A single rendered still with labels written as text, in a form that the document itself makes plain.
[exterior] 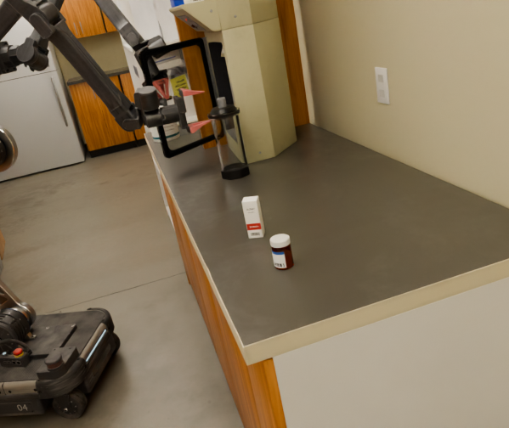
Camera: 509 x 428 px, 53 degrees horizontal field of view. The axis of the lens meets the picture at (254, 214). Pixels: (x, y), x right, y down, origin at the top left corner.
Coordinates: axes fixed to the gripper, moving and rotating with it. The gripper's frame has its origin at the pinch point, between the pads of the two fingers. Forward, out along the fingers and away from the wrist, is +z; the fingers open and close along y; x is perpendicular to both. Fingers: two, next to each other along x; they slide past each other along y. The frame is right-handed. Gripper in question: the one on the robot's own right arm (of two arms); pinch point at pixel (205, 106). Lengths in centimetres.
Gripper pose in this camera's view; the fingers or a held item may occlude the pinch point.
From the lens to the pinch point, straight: 173.3
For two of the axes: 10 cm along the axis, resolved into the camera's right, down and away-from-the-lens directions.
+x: -2.8, -3.1, 9.1
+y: -1.7, -9.1, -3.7
